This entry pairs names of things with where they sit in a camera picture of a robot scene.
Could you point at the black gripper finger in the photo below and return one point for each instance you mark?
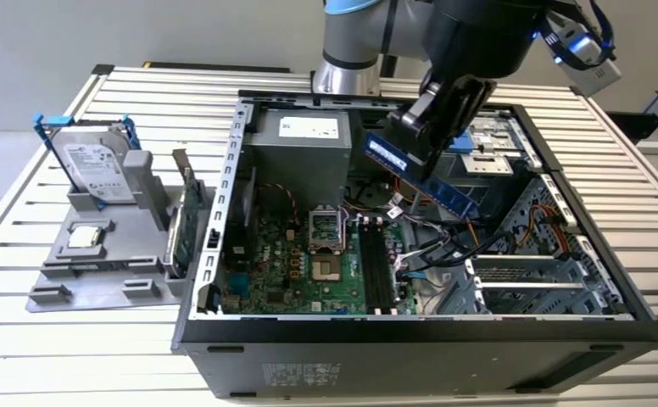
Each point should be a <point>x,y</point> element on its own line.
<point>459,106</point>

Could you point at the blue RAM stick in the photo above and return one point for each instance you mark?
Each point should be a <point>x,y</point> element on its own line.
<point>453,199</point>

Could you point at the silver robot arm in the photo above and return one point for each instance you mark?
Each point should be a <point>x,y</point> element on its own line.
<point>351,42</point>

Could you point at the black RAM slot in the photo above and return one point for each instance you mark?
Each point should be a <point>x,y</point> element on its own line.
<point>370,263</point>

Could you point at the blue drive latch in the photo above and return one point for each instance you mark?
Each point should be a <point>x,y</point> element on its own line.
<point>464,144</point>

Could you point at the grey power supply unit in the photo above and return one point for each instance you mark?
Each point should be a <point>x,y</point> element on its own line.
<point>301,165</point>

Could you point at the metal disk bay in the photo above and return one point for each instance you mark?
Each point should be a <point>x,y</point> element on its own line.
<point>533,286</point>

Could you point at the CPU socket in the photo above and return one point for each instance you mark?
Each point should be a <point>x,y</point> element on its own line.
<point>327,267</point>

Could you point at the green motherboard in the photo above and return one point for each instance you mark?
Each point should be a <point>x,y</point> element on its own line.
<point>272,271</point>

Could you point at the green graphics card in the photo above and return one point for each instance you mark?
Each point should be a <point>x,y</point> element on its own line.
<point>190,220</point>

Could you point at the black PC case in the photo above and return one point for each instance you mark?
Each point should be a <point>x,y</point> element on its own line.
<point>363,364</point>

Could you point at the hard disk in blue carrier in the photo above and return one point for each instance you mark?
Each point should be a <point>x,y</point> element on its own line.
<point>94,165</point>

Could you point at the grey parts rack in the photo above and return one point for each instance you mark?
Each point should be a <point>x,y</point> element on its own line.
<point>131,250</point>

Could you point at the silver CPU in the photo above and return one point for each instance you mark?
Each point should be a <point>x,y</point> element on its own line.
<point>85,237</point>

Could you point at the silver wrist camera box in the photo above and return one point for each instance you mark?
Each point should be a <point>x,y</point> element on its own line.
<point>589,72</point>

